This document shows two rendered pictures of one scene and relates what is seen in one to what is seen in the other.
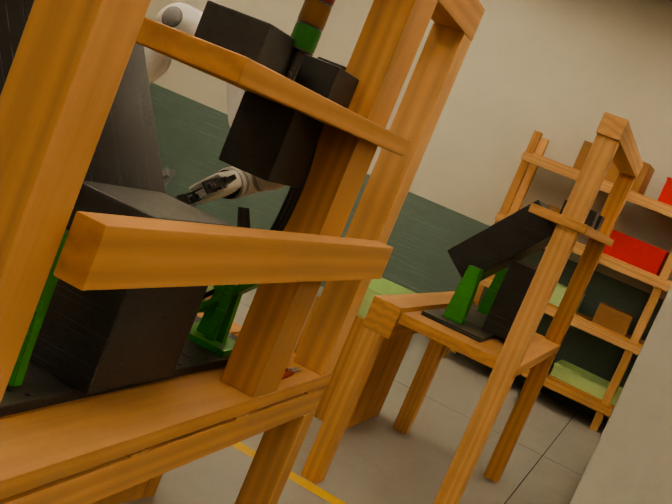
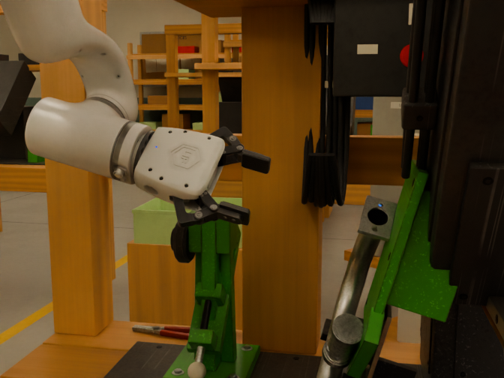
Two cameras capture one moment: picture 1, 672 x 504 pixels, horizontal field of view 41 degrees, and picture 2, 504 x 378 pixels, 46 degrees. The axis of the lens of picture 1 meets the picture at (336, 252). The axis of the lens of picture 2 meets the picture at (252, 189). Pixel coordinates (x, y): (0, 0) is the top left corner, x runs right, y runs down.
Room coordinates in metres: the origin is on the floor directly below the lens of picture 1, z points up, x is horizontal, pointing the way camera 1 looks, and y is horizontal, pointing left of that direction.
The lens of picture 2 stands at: (2.22, 1.15, 1.36)
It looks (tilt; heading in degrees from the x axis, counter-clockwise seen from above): 9 degrees down; 263
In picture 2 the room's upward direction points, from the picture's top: straight up
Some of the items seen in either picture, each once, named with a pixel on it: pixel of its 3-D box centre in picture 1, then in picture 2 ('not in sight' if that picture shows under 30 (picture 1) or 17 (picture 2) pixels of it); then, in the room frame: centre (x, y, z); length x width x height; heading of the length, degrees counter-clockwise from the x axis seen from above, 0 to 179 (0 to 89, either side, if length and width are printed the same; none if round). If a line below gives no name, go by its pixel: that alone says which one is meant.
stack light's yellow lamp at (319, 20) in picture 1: (314, 14); not in sight; (1.63, 0.20, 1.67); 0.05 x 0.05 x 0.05
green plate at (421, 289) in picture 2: not in sight; (419, 249); (1.93, 0.48, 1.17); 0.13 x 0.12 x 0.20; 162
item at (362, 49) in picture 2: (272, 140); (389, 48); (1.88, 0.21, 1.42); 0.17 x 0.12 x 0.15; 162
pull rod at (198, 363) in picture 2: not in sight; (199, 358); (2.19, 0.29, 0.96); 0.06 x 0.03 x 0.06; 72
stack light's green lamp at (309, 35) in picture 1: (304, 38); not in sight; (1.63, 0.20, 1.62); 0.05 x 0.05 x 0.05
